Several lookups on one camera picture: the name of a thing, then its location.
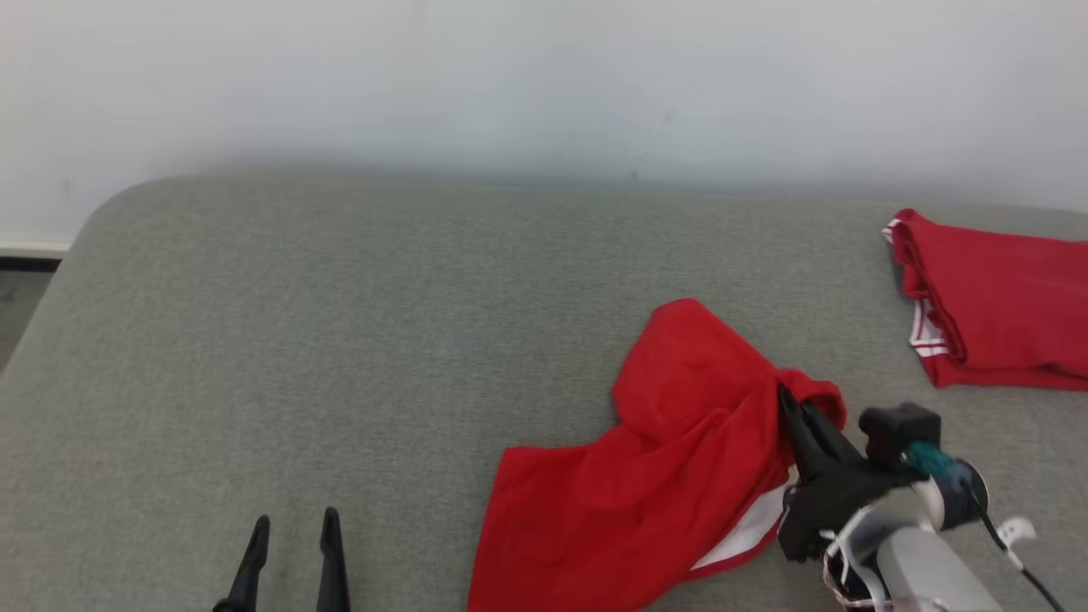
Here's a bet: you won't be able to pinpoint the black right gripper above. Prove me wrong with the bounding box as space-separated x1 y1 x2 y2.
777 384 927 563

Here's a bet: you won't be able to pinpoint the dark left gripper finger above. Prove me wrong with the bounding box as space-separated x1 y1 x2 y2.
316 507 351 612
212 515 271 612

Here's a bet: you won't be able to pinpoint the red shorts white trim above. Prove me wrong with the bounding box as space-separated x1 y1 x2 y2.
466 297 848 612

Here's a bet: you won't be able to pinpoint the red basketball jersey white shoulders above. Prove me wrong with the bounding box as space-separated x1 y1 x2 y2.
881 208 1088 392

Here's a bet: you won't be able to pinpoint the grey fabric sofa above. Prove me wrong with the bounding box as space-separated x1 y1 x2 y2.
0 174 1088 612

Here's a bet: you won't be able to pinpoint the white right cable label tag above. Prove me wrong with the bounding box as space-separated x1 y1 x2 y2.
996 517 1039 570

